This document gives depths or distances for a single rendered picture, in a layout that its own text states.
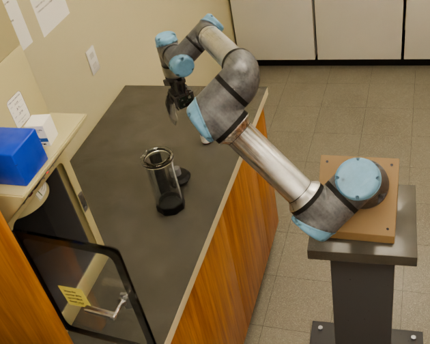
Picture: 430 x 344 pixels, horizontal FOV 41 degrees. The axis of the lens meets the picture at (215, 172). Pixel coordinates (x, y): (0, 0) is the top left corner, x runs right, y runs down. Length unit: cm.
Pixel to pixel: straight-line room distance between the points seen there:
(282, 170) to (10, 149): 70
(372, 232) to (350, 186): 26
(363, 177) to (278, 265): 150
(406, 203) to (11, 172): 121
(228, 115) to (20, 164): 54
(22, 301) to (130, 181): 83
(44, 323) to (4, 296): 12
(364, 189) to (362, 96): 263
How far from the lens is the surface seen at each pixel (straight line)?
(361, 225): 179
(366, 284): 197
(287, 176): 155
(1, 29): 144
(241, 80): 150
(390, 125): 387
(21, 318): 158
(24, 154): 132
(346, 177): 156
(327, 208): 157
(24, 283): 143
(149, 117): 250
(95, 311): 142
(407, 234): 183
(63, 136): 146
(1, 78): 143
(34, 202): 159
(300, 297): 286
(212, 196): 201
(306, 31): 438
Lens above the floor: 226
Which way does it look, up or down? 39 degrees down
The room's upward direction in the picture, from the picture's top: 12 degrees counter-clockwise
